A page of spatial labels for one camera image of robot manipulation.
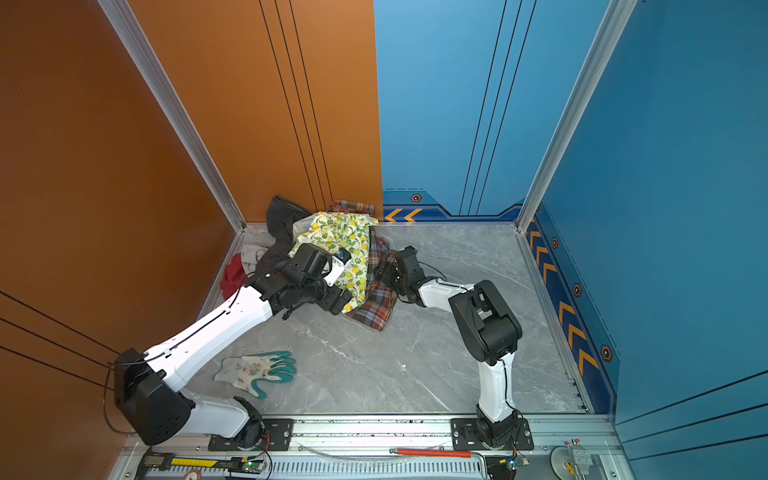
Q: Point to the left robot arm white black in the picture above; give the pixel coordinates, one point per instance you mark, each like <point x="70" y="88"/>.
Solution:
<point x="150" y="387"/>

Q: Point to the green circuit board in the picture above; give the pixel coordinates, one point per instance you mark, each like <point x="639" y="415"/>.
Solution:
<point x="514" y="464"/>

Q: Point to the left aluminium corner post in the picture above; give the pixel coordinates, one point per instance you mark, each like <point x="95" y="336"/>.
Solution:
<point x="132" y="36"/>

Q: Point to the green white work glove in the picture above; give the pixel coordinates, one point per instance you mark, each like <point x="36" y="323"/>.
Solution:
<point x="248" y="372"/>

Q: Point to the plaid flannel cloth red brown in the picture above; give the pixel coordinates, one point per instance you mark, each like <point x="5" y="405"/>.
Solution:
<point x="380" y="300"/>

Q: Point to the aluminium corner post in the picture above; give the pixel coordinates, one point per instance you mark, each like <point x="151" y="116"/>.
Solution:
<point x="601" y="50"/>
<point x="132" y="36"/>

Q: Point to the round metal disc fixture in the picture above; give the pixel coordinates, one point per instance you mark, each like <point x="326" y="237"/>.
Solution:
<point x="571" y="461"/>

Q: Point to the yellow black caliper tool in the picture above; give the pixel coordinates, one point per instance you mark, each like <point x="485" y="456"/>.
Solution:
<point x="170" y="466"/>

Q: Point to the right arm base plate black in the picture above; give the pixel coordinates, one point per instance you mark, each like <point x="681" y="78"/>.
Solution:
<point x="513" y="433"/>

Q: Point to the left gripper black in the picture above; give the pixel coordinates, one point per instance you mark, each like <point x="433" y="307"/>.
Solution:
<point x="331" y="302"/>

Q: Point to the aluminium front rail frame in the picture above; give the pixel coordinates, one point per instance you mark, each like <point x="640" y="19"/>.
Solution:
<point x="357" y="447"/>

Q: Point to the right aluminium corner post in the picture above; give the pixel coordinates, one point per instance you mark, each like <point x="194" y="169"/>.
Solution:
<point x="601" y="50"/>

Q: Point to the dark grey cloth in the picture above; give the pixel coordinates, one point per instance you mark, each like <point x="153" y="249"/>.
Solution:
<point x="280" y="218"/>

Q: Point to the white beige cloth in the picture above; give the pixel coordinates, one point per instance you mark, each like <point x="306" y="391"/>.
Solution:
<point x="252" y="253"/>

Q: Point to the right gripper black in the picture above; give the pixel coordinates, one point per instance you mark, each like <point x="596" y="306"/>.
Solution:
<point x="385" y="273"/>

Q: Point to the lemon print cloth yellow green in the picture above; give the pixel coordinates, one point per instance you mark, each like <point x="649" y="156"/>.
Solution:
<point x="332" y="231"/>

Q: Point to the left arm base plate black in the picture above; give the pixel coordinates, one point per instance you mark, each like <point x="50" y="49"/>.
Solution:
<point x="271" y="435"/>

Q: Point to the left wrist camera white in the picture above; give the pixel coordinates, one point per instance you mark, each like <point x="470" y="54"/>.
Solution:
<point x="338" y="263"/>

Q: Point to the red handled screwdriver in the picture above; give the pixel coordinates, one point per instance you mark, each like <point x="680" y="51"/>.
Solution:
<point x="430" y="453"/>

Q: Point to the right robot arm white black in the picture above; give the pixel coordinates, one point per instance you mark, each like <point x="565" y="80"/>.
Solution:
<point x="489" y="330"/>

